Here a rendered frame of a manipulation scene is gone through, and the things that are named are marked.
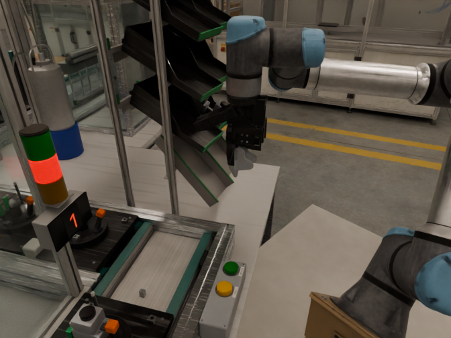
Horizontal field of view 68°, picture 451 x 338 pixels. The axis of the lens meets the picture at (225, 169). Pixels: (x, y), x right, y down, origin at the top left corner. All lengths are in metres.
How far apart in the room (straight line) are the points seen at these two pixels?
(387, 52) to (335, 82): 3.84
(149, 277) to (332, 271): 0.55
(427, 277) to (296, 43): 0.48
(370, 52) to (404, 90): 3.79
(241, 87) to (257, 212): 0.70
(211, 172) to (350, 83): 0.58
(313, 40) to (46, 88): 1.27
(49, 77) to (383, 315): 1.50
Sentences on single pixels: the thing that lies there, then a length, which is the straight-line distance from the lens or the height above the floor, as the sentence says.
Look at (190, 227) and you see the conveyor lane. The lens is 1.09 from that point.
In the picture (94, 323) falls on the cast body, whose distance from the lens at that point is 0.75.
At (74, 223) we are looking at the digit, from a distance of 0.80.
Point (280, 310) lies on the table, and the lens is 1.01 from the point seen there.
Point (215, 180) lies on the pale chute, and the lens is 1.19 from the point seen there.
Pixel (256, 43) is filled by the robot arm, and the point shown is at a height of 1.54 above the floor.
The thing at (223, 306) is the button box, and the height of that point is 0.96.
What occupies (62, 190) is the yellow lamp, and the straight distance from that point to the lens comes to 0.75.
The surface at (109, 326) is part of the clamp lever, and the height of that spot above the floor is 1.08.
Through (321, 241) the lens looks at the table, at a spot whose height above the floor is 0.86.
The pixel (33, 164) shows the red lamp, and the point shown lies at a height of 1.35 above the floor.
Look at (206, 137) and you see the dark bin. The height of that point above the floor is 1.20.
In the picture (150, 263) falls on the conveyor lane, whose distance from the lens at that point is 1.06.
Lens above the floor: 1.67
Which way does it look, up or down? 31 degrees down
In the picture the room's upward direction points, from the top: straight up
